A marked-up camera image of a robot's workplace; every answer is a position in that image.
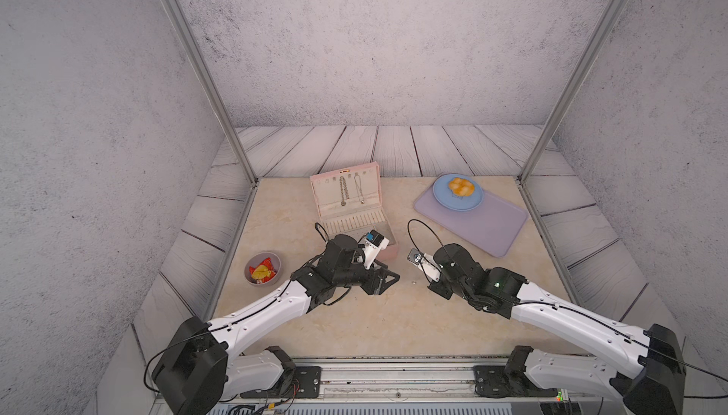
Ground pink jewelry box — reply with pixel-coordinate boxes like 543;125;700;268
310;162;399;263

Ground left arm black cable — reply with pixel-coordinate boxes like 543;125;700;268
141;220;354;393

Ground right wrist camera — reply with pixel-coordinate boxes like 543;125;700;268
407;248;441;283

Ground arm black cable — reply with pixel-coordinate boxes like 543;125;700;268
406;218;728;400
141;220;354;393

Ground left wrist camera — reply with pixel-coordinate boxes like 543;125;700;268
363;230;390;270

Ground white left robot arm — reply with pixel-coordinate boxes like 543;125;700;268
151;230;399;414

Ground metal base rail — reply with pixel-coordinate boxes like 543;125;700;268
242;356;629;414

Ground blue plate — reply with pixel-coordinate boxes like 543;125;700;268
432;174;485;212

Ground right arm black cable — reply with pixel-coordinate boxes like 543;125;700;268
406;218;728;400

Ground metal frame post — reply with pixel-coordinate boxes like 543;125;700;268
160;0;259;185
518;0;629;185

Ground orange bread pastry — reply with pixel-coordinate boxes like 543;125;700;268
447;177;476;198

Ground purple cutting mat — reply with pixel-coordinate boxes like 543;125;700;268
414;187;529;258

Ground metal frame post left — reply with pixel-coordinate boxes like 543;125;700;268
160;0;259;185

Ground small purple bowl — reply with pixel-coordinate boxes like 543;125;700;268
244;252;282;287

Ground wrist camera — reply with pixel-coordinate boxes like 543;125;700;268
407;248;441;283
363;230;390;270

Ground metal frame post right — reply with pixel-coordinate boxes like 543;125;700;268
518;0;629;185

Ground red yellow snack packets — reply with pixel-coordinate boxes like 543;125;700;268
248;258;278;285

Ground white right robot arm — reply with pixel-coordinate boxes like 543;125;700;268
408;244;686;414

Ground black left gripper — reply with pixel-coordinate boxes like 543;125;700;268
331;256;401;296

